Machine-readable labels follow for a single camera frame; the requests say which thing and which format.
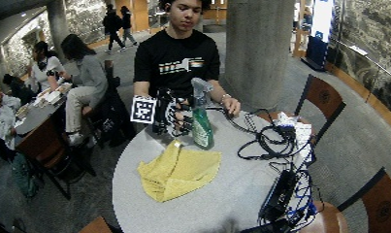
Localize the person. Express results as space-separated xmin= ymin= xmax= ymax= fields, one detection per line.
xmin=134 ymin=0 xmax=243 ymax=137

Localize white marker cube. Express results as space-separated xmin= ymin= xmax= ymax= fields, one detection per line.
xmin=130 ymin=95 xmax=159 ymax=125

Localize wooden chair with black frame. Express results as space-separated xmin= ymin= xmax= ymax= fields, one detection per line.
xmin=295 ymin=74 xmax=348 ymax=144
xmin=78 ymin=216 xmax=115 ymax=233
xmin=309 ymin=167 xmax=391 ymax=233

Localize black electronics box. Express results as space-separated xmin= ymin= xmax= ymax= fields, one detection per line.
xmin=260 ymin=169 xmax=301 ymax=223

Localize concrete pillar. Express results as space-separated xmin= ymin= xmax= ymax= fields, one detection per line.
xmin=223 ymin=0 xmax=296 ymax=111

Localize white power strip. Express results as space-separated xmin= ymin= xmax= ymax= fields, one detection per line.
xmin=293 ymin=122 xmax=316 ymax=163

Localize black cable bundle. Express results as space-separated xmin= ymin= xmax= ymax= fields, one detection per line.
xmin=205 ymin=106 xmax=319 ymax=163

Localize dark chair with jacket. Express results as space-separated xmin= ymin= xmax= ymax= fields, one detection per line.
xmin=84 ymin=59 xmax=139 ymax=149

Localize green bag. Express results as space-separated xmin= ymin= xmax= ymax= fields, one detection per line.
xmin=11 ymin=151 xmax=40 ymax=199

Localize green spray bottle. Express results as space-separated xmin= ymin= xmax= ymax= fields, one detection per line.
xmin=191 ymin=77 xmax=216 ymax=150

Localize blue cables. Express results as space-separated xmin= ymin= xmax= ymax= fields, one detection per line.
xmin=284 ymin=179 xmax=321 ymax=225

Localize neighbouring dark table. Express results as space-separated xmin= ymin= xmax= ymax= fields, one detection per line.
xmin=12 ymin=82 xmax=74 ymax=156

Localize blue and white banner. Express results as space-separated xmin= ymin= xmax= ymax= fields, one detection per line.
xmin=305 ymin=0 xmax=335 ymax=71

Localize yellow cloth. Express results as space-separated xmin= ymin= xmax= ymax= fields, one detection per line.
xmin=138 ymin=139 xmax=223 ymax=204

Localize white crumpled packet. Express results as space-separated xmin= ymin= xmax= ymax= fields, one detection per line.
xmin=272 ymin=111 xmax=301 ymax=129

